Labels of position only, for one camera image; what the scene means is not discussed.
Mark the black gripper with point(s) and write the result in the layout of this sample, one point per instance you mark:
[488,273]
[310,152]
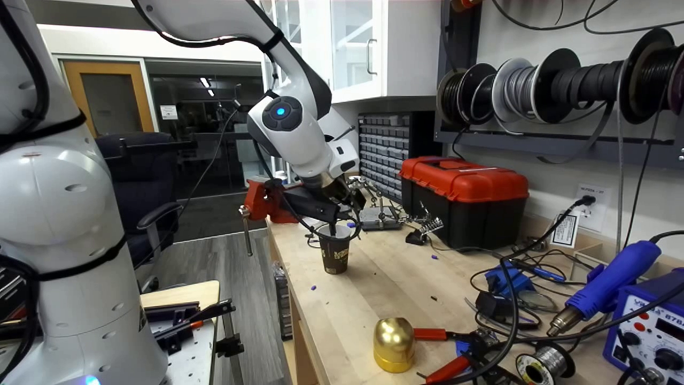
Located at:
[317,199]

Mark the brown paper coffee cup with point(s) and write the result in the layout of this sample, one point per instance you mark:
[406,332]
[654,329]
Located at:
[334,254]

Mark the grey metal plate board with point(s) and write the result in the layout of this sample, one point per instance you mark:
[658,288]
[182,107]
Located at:
[380,221]

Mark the red bench vise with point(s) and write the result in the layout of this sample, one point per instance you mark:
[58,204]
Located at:
[265,204]

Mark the small parts drawer cabinet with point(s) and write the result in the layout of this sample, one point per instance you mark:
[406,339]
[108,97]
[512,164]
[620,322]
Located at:
[385,151]

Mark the helping hands magnifier stand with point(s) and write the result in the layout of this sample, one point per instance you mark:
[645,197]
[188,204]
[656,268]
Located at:
[424,232]

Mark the red black toolbox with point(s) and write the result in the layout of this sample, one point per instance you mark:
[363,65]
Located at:
[470,199]

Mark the gold metal dome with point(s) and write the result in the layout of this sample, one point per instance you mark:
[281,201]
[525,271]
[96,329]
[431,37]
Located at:
[393,346]

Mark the blue connector block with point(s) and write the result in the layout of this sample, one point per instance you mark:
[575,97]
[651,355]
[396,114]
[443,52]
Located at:
[506,281]

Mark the black orange bar clamp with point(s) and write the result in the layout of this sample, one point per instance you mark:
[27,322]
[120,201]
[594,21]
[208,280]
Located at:
[188,322]

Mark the dark padded office chair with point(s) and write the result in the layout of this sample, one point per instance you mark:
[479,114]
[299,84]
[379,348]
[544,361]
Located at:
[139,184]

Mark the perforated side table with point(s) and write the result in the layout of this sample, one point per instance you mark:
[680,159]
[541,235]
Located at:
[193,364]

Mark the blue soldering station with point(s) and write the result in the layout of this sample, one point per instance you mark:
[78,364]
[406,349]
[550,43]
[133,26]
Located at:
[652,335]

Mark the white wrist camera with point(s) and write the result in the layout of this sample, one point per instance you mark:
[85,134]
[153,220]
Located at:
[343,151]

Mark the white wall cabinet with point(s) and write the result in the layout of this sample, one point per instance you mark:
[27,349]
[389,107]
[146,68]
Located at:
[370,43]

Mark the white wall power outlet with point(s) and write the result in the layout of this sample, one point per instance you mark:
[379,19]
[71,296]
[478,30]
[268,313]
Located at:
[590,204]

